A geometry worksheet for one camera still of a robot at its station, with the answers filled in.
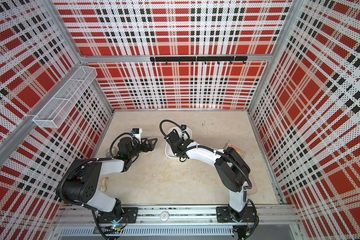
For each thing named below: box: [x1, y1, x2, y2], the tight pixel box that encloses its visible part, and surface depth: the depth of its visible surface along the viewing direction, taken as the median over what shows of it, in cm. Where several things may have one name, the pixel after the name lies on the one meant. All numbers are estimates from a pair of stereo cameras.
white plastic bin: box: [168, 126, 193, 140], surface depth 80 cm
